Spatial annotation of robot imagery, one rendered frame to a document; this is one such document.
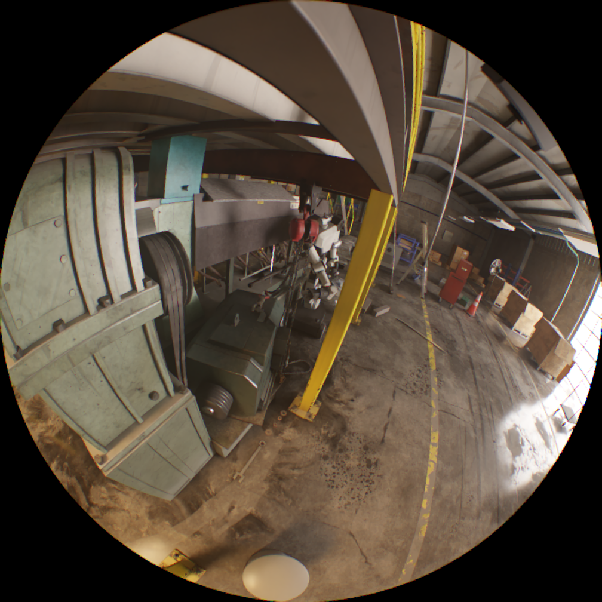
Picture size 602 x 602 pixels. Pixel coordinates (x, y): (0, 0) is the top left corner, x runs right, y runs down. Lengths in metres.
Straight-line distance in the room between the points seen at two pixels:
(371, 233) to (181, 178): 1.01
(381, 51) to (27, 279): 0.73
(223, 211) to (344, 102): 1.31
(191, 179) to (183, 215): 0.21
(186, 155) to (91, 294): 0.91
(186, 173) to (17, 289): 0.99
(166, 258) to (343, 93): 0.59
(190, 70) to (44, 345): 0.70
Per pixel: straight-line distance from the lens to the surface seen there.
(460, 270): 5.51
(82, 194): 0.56
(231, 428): 1.44
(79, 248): 0.53
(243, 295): 1.49
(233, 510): 1.62
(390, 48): 0.40
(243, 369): 0.99
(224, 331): 1.13
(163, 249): 0.66
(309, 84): 0.16
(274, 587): 1.32
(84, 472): 2.06
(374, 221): 0.99
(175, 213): 1.23
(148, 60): 0.62
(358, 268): 1.03
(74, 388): 0.70
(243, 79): 0.78
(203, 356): 1.05
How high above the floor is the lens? 1.61
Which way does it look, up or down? 30 degrees down
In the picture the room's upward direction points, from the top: 13 degrees clockwise
